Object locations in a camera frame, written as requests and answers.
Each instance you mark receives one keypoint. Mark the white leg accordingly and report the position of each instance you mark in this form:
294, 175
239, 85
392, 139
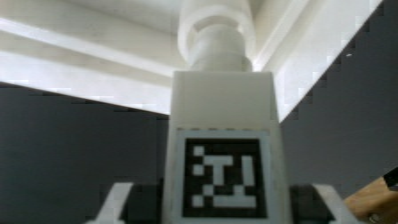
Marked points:
225, 181

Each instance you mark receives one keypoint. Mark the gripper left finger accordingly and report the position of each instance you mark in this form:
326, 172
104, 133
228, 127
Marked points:
130, 205

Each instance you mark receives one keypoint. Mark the white square table top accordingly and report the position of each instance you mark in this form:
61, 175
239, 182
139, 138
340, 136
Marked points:
98, 48

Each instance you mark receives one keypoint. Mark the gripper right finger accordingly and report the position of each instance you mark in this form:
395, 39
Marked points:
319, 207

